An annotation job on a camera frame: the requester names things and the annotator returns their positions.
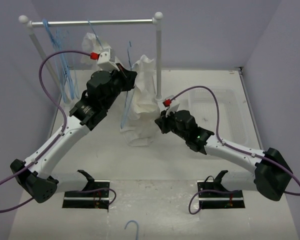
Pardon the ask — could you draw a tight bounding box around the purple cable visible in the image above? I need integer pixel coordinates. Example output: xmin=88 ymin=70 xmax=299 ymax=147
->
xmin=174 ymin=85 xmax=300 ymax=196
xmin=0 ymin=49 xmax=92 ymax=214

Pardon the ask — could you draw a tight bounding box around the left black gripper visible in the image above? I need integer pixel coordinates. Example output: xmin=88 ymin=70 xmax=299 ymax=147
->
xmin=102 ymin=62 xmax=138 ymax=110

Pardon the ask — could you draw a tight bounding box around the blue hanger hook on table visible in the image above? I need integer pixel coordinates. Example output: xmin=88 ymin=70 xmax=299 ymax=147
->
xmin=124 ymin=220 xmax=141 ymax=240

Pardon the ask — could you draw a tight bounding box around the bundle of blue hangers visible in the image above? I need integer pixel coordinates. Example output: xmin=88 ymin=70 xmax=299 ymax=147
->
xmin=42 ymin=19 xmax=79 ymax=104

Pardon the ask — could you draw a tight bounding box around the clear plastic basket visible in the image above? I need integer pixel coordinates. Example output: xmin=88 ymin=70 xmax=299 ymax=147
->
xmin=187 ymin=87 xmax=249 ymax=145

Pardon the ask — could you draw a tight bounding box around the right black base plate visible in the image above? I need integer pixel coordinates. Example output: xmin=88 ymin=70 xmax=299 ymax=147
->
xmin=197 ymin=178 xmax=246 ymax=210

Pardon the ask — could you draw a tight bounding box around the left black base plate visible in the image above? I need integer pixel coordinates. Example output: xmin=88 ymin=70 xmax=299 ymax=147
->
xmin=62 ymin=180 xmax=110 ymax=210

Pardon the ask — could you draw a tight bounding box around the white and silver clothes rack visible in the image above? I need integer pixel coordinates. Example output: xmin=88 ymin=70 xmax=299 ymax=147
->
xmin=18 ymin=11 xmax=163 ymax=101

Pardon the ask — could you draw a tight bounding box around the blue hanger holding garment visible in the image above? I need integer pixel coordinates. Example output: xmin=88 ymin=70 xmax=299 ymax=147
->
xmin=87 ymin=18 xmax=106 ymax=48

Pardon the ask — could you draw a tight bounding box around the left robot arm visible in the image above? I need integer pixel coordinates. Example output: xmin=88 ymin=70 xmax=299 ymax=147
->
xmin=10 ymin=68 xmax=137 ymax=204

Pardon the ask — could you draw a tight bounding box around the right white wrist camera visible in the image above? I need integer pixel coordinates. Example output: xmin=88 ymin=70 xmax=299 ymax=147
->
xmin=162 ymin=95 xmax=180 ymax=117

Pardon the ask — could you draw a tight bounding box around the white skirt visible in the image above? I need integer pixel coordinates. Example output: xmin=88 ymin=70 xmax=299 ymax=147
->
xmin=120 ymin=55 xmax=160 ymax=147

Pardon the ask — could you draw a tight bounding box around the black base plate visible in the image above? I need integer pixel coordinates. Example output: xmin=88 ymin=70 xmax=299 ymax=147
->
xmin=62 ymin=180 xmax=110 ymax=210
xmin=197 ymin=178 xmax=246 ymax=210

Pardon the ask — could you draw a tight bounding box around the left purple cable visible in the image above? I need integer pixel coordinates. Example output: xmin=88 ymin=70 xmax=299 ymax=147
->
xmin=0 ymin=49 xmax=92 ymax=214

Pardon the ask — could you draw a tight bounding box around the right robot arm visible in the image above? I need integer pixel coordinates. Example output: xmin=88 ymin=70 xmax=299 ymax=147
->
xmin=154 ymin=110 xmax=292 ymax=202

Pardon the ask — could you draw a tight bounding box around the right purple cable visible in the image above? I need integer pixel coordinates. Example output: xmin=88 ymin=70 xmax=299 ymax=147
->
xmin=174 ymin=85 xmax=300 ymax=196

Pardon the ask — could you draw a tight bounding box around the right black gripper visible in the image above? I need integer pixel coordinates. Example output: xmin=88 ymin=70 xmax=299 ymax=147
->
xmin=155 ymin=107 xmax=189 ymax=141

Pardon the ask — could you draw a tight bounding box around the blue wire hanger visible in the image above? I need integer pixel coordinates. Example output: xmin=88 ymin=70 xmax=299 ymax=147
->
xmin=119 ymin=41 xmax=136 ymax=130

